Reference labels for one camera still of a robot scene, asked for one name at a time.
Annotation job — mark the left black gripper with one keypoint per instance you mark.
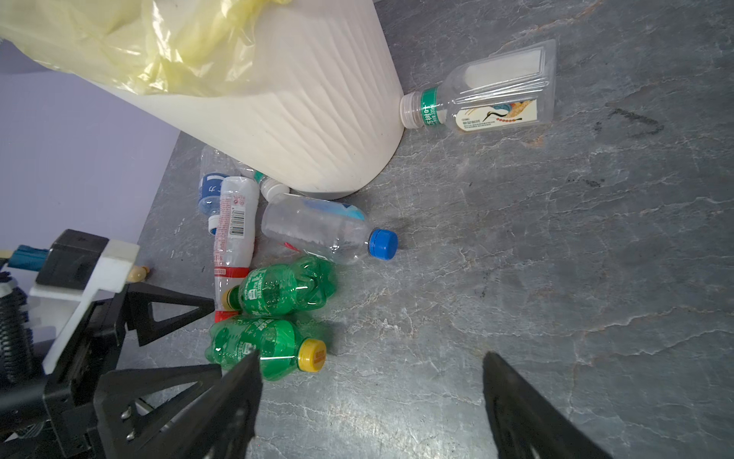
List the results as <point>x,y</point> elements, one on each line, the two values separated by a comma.
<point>88,409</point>

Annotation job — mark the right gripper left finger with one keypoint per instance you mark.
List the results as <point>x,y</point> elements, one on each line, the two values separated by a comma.
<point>221,423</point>

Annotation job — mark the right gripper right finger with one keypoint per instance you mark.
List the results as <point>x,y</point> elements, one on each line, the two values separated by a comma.
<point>523,423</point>

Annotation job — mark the green soda bottle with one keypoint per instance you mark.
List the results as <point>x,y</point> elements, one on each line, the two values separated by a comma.
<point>283,289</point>
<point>283,348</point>

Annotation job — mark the small clear plastic box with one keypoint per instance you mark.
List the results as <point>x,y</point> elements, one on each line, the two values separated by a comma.
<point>514,89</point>

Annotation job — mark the cream plastic waste bin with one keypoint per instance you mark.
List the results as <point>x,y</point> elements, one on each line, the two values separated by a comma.
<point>318,112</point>

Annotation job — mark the yellow plastic bin liner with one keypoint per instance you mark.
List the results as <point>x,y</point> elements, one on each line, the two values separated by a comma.
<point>190,48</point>

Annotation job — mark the white bottle red cap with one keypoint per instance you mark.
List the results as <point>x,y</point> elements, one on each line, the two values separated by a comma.
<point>234,239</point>

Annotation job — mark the clear bottle blue label white cap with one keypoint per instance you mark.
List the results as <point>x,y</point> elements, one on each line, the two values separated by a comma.
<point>215,167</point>

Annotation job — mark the clear bottle green collar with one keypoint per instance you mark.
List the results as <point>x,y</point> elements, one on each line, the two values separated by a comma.
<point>269,187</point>

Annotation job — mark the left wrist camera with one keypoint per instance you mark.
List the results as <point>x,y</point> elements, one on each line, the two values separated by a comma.
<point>69,275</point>

